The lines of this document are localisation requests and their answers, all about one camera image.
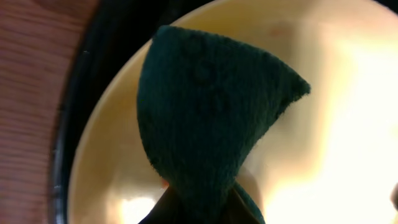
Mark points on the round black serving tray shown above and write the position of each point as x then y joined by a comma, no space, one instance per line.
93,62

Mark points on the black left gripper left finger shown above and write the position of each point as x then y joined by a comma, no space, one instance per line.
166,211

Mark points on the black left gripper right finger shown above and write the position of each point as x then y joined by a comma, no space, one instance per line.
236,212

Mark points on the green and yellow sponge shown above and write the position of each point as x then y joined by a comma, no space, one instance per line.
203,102

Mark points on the yellow plate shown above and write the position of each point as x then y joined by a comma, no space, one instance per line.
326,109

